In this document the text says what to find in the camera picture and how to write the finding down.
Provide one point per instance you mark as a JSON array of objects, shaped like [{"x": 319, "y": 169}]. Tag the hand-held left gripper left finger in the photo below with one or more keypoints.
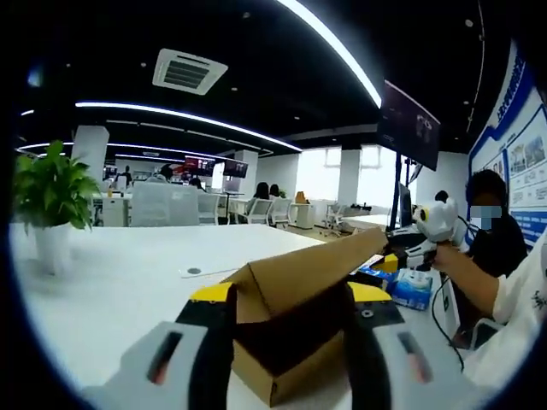
[{"x": 171, "y": 367}]

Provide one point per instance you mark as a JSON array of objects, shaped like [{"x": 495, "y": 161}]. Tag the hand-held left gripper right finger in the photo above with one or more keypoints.
[{"x": 384, "y": 367}]

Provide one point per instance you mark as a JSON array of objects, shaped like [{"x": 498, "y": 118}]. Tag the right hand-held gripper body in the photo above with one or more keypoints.
[{"x": 442, "y": 222}]

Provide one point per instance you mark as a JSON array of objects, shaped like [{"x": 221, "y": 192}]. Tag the white blue wet wipes pack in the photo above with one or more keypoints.
[{"x": 412, "y": 290}]

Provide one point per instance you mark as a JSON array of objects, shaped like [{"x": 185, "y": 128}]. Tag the blue soft tissue pack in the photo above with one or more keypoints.
[{"x": 376, "y": 275}]

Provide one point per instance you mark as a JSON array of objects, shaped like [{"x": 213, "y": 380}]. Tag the brown cardboard shoe box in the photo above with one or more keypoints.
[{"x": 299, "y": 273}]

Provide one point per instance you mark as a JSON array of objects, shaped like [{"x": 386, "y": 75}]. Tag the blue screen stand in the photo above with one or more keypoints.
[{"x": 399, "y": 188}]

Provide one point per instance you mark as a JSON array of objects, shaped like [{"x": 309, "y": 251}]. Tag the large dark hanging screen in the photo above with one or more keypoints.
[{"x": 410, "y": 128}]

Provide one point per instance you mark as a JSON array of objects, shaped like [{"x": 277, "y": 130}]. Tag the orange bag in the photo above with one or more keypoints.
[{"x": 301, "y": 198}]

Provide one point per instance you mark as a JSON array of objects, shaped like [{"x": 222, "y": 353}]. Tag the person in white shirt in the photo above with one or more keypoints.
[{"x": 513, "y": 324}]

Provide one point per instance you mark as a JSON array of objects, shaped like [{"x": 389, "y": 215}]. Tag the row of white office chairs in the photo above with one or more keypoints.
[{"x": 162, "y": 205}]

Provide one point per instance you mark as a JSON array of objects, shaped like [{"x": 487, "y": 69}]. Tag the curved ceiling light strip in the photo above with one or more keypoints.
[
  {"x": 192, "y": 115},
  {"x": 337, "y": 47}
]

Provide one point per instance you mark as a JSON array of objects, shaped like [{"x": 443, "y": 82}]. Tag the green potted plant white pot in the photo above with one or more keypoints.
[{"x": 51, "y": 188}]

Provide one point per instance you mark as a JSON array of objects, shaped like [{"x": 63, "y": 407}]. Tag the white ceiling air conditioner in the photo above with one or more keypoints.
[{"x": 190, "y": 72}]

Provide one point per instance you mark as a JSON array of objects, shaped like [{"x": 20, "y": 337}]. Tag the blue white wall poster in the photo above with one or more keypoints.
[{"x": 530, "y": 171}]

